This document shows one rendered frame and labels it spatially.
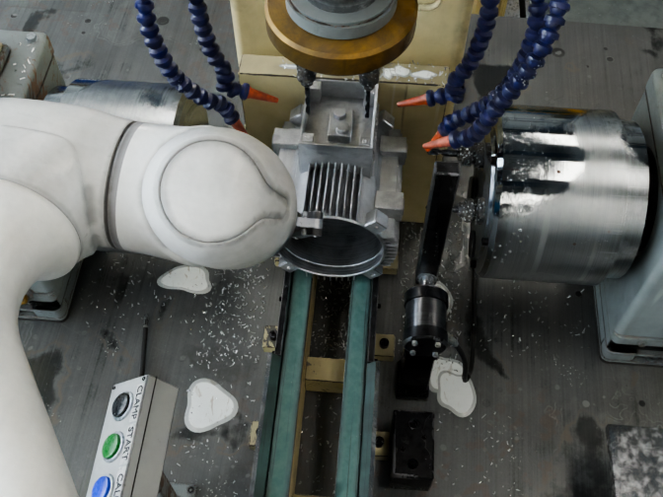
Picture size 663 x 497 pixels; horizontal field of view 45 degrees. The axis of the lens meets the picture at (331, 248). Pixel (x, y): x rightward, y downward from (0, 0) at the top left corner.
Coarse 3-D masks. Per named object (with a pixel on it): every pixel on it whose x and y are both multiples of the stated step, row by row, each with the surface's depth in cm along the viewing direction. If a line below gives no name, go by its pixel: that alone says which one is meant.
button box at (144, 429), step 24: (120, 384) 98; (144, 384) 94; (168, 384) 97; (144, 408) 93; (168, 408) 96; (120, 432) 93; (144, 432) 92; (168, 432) 95; (96, 456) 94; (120, 456) 91; (144, 456) 91; (96, 480) 92; (120, 480) 89; (144, 480) 90
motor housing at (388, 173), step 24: (288, 168) 114; (384, 168) 114; (312, 192) 107; (336, 192) 108; (360, 192) 109; (336, 216) 106; (360, 216) 108; (312, 240) 122; (336, 240) 123; (360, 240) 121; (384, 240) 110; (312, 264) 120; (336, 264) 120; (360, 264) 119; (384, 264) 116
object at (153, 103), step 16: (80, 80) 113; (96, 80) 113; (112, 80) 114; (48, 96) 111; (64, 96) 109; (80, 96) 109; (96, 96) 109; (112, 96) 109; (128, 96) 109; (144, 96) 109; (160, 96) 109; (176, 96) 109; (112, 112) 107; (128, 112) 107; (144, 112) 107; (160, 112) 107; (176, 112) 107; (192, 112) 112
